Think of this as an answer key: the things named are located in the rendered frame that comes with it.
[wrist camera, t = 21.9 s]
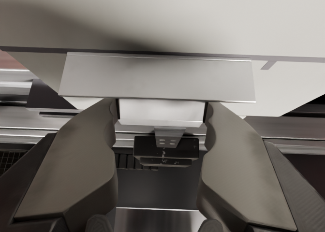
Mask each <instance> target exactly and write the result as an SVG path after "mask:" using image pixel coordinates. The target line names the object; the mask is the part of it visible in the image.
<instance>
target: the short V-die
mask: <svg viewBox="0 0 325 232"><path fill-rule="evenodd" d="M25 108H26V109H28V110H30V111H37V112H39V115H40V116H42V117H51V118H73V117H74V116H75V115H77V114H79V113H80V112H82V111H83V110H81V109H77V108H76V107H74V106H73V105H72V104H71V103H69V102H68V101H67V100H66V99H64V98H63V97H60V96H59V95H58V93H57V92H56V91H55V90H53V89H52V88H51V87H49V86H48V85H47V84H46V83H44V82H43V81H42V80H41V79H33V81H32V84H31V88H30V93H29V96H28V100H27V104H26V107H25Z"/></svg>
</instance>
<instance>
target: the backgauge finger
mask: <svg viewBox="0 0 325 232"><path fill-rule="evenodd" d="M185 130H186V127H172V126H154V131H155V136H135V137H134V144H133V156H134V157H135V158H137V159H138V160H140V164H142V165H144V166H159V167H185V168H186V167H189V166H191V165H192V161H194V160H197V159H199V139H198V138H182V135H183V134H184V132H185Z"/></svg>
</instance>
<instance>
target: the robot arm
mask: <svg viewBox="0 0 325 232"><path fill-rule="evenodd" d="M119 119H120V101H119V99H109V98H103V99H102V100H100V101H98V102H97V103H95V104H93V105H92V106H90V107H88V108H87V109H85V110H83V111H82V112H80V113H79V114H77V115H75V116H74V117H73V118H71V119H70V120H69V121H68V122H67V123H65V124H64V125H63V126H62V127H61V128H60V129H59V130H58V131H57V132H56V133H48V134H47V135H46V136H45V137H43V138H42V139H41V140H40V141H39V142H38V143H37V144H36V145H35V146H33V147H32V148H31V149H30V150H29V151H28V152H27V153H26V154H25V155H24V156H22V157H21V158H20V159H19V160H18V161H17V162H16V163H15V164H14V165H13V166H11V167H10V168H9V169H8V170H7V171H6V172H5V173H4V174H3V175H2V176H0V232H113V229H112V227H111V224H110V222H109V219H108V217H107V216H106V214H107V213H108V212H110V211H111V210H112V209H113V208H114V207H115V206H116V205H117V202H118V176H117V169H116V161H115V154H114V151H113V150H112V149H111V148H112V146H113V145H114V144H115V143H116V133H115V124H116V122H117V121H118V120H119ZM202 123H204V124H205V125H206V127H207V132H206V137H205V143H204V146H205V148H206V149H207V151H208V152H207V153H206V154H205V155H204V157H203V162H202V167H201V172H200V177H199V183H198V190H197V199H196V206H197V209H198V210H199V212H200V213H201V214H202V215H203V216H204V217H206V218H207V219H205V220H204V221H203V222H202V224H201V226H200V228H199V230H198V231H197V232H325V200H324V198H323V197H322V196H321V195H320V194H319V193H318V192H317V190H316V189H315V188H314V187H313V186H312V185H311V184H310V183H309V182H308V181H307V180H306V178H305V177H304V176H303V175H302V174H301V173H300V172H299V171H298V170H297V168H296V167H295V166H294V165H293V164H292V163H291V162H290V161H289V160H288V159H287V158H286V157H285V156H284V155H283V154H282V152H281V151H280V150H279V149H278V148H277V147H276V146H275V145H274V144H273V143H272V142H267V141H264V140H263V139H262V137H261V136H260V135H259V134H258V133H257V132H256V131H255V130H254V128H253V127H251V126H250V125H249V124H248V123H247V122H246V121H245V120H243V119H242V118H241V117H239V116H238V115H237V114H235V113H234V112H232V111H231V110H230V109H228V108H227V107H225V106H224V105H223V104H221V103H220V102H205V107H204V114H203V122H202Z"/></svg>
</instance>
